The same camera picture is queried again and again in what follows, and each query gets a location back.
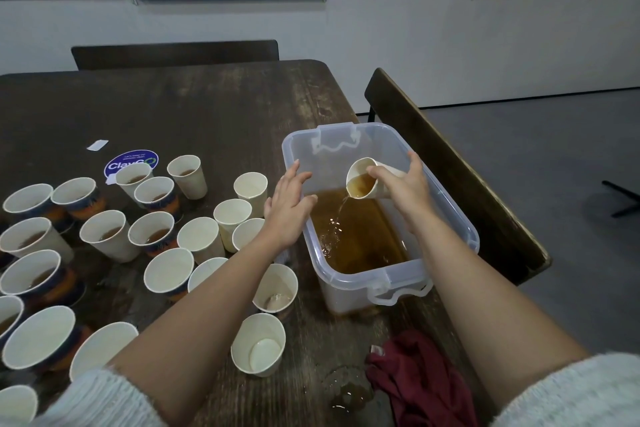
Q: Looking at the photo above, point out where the round white side table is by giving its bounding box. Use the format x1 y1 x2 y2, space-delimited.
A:
602 178 640 220

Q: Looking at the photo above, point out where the person's left forearm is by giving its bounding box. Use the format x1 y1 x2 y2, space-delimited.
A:
0 240 296 427

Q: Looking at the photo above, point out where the clear plastic storage bin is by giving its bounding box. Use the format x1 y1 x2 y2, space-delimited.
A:
281 121 481 316

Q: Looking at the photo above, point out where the person's left hand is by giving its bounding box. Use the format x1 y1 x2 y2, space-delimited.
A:
258 159 319 251

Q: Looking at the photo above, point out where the dark wooden chair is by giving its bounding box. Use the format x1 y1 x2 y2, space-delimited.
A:
71 39 280 71
364 67 552 286

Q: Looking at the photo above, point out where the white paper cup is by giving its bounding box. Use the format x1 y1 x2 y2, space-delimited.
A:
213 198 253 253
233 171 269 218
346 156 406 201

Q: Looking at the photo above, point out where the person's right forearm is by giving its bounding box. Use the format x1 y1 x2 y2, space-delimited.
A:
405 209 640 427

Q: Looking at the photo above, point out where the person's right hand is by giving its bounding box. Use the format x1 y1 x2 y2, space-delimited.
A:
366 149 436 228

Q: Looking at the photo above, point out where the round blue sticker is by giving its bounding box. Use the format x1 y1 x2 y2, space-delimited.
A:
104 148 160 183

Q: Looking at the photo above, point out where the dark wooden table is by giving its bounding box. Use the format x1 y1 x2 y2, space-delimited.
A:
0 59 496 427

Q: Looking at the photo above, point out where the dark red cloth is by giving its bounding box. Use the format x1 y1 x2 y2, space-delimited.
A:
364 330 479 427

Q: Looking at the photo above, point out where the group of paper cups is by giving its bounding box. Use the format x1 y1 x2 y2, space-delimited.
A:
0 153 271 423

